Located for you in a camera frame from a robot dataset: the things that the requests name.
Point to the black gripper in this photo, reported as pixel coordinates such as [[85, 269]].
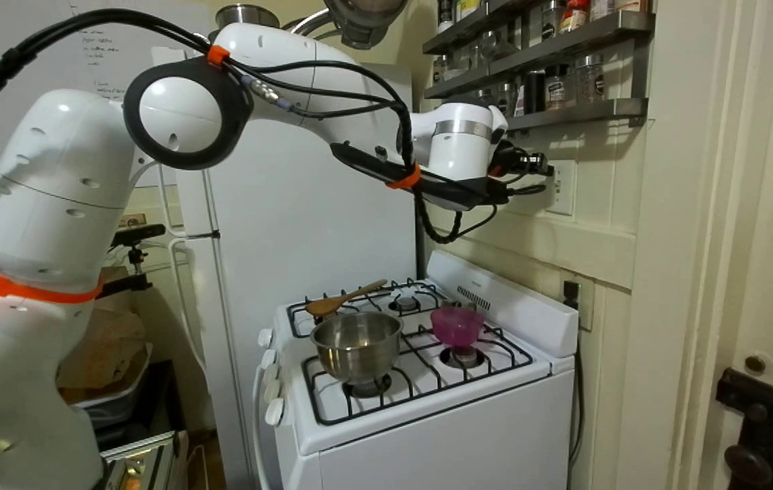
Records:
[[512, 159]]

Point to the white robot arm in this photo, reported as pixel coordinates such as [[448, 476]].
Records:
[[76, 159]]

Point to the pink plastic bowl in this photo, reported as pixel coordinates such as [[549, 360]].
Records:
[[457, 327]]

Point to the hanging dark pan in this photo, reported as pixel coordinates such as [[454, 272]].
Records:
[[363, 23]]

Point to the white gas stove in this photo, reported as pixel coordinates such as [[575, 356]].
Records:
[[485, 419]]

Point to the white refrigerator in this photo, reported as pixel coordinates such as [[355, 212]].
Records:
[[269, 228]]

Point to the wooden spoon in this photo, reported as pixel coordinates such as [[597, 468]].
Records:
[[327, 306]]

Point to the steel pots on refrigerator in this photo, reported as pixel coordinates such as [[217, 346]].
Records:
[[266, 18]]

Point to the stainless steel pot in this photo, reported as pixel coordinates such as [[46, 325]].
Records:
[[359, 346]]

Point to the black door latch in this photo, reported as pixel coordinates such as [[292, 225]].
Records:
[[749, 459]]

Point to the brown bag in bin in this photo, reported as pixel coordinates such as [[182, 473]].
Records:
[[111, 356]]

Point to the white wall light switch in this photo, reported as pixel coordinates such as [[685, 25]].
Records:
[[564, 183]]

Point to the wall spice rack shelf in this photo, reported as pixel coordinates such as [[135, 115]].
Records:
[[629, 32]]

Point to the wall power outlet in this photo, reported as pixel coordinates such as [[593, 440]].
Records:
[[574, 296]]

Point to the black camera on stand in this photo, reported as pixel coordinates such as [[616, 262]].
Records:
[[135, 238]]

